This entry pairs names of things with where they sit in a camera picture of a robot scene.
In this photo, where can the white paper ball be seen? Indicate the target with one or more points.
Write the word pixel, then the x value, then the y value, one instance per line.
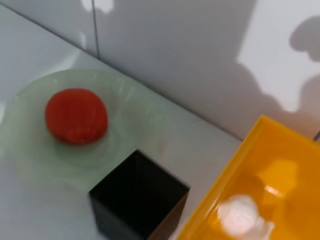
pixel 240 215

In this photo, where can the yellow plastic storage bin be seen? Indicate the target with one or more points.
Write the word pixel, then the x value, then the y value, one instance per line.
pixel 275 160

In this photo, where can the black mesh pen holder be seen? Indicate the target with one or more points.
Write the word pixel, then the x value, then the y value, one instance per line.
pixel 140 195

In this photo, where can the green glass fruit plate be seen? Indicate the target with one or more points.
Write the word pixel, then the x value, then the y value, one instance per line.
pixel 120 105

